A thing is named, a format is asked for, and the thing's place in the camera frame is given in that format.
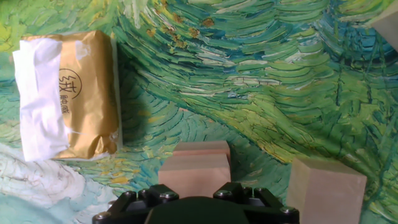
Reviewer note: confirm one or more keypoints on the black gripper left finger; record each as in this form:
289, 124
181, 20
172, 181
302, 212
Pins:
130, 202

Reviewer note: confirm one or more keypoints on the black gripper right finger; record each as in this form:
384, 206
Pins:
267, 205

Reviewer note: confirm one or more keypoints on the large wooden cube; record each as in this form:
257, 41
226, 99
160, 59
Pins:
326, 193
388, 31
202, 147
194, 177

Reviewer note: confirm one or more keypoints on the green blue painted cloth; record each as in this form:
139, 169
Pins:
248, 93

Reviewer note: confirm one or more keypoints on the gold tissue pack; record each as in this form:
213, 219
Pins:
90, 93

